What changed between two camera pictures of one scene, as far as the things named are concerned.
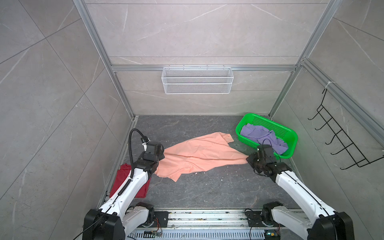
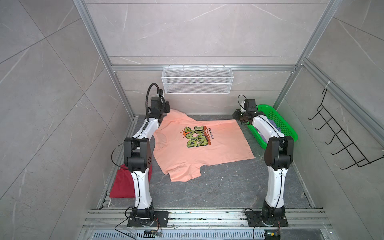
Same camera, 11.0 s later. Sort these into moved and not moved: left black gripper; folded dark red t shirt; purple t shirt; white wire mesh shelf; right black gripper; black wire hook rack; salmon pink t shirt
Moved: right black gripper; salmon pink t shirt; purple t shirt; left black gripper
Not moved: folded dark red t shirt; white wire mesh shelf; black wire hook rack
